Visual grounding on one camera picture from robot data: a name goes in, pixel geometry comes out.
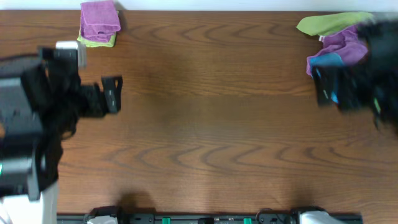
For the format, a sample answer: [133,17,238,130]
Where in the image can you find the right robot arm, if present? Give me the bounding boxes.
[296,12,397,131]

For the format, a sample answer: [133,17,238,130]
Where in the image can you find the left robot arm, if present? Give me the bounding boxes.
[1,52,123,223]

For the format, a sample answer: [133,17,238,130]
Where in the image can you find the blue cloth in pile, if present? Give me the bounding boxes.
[307,53,344,106]

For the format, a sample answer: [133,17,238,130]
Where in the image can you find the folded light green cloth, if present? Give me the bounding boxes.
[77,13,117,47]

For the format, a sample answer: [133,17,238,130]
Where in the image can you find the purple microfiber cloth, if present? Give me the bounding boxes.
[80,1,121,43]

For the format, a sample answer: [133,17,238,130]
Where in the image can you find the purple cloth in pile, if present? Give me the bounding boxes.
[307,30,368,75]

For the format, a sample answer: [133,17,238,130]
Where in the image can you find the green cloth in pile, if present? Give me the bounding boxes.
[296,12,375,36]

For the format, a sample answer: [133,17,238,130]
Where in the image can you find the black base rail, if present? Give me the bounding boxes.
[57,213,364,224]

